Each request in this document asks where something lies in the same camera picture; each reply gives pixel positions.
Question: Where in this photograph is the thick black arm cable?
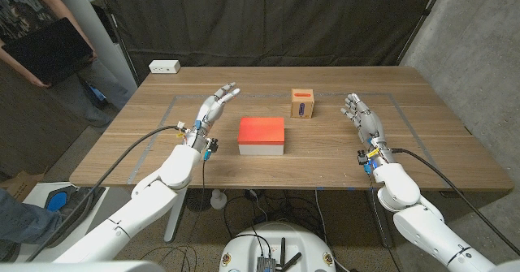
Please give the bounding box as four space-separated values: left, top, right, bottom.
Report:
24 124 182 262
390 148 520 256

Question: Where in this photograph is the small black fan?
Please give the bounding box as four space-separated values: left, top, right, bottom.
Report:
185 188 213 214

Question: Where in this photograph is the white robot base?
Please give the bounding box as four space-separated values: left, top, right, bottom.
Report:
219 222 337 272

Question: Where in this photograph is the red box with white base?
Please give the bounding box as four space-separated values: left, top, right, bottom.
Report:
236 116 286 156

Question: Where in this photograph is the grey table leg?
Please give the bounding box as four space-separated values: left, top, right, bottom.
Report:
365 189 394 249

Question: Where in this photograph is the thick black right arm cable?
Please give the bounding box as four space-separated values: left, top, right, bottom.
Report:
390 148 520 256

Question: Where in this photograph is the black radio module with antennas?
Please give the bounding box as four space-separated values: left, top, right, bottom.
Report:
255 236 304 272

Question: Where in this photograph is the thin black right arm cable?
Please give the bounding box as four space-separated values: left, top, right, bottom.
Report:
367 173 402 272

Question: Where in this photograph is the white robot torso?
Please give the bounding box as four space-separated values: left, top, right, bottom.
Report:
0 261 166 272

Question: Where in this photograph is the wooden box with coin slots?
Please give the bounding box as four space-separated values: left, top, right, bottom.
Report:
290 88 316 119

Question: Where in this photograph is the black foot pedal blue pad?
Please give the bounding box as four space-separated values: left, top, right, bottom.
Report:
43 184 106 248

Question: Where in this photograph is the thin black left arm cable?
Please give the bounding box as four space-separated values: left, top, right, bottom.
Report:
180 158 206 261

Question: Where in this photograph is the brown cardboard box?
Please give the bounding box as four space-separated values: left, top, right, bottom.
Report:
0 170 45 202

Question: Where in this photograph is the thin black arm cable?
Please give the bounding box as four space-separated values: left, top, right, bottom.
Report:
180 158 206 261
367 173 402 272

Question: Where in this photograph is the black curtain backdrop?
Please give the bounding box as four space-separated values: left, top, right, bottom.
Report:
97 0 442 82

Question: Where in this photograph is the white partition panel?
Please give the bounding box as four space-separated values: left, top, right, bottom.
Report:
44 0 138 98

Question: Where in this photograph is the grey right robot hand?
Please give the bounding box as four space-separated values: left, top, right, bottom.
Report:
340 93 396 166

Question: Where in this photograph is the black backdrop stand pole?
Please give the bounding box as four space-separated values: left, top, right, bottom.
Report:
396 0 450 66
95 0 141 86

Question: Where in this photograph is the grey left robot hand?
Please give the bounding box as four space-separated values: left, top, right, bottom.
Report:
185 82 241 153

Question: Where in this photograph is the standing person in dark shirt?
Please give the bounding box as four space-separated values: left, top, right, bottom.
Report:
0 0 131 129

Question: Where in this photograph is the white power strip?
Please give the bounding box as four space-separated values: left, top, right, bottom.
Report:
148 59 181 75

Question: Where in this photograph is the white table leg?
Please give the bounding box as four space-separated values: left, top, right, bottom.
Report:
163 188 189 244

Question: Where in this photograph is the black laptop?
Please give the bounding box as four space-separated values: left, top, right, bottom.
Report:
2 17 94 87

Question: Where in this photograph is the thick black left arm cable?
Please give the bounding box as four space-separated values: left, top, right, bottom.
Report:
24 124 182 262

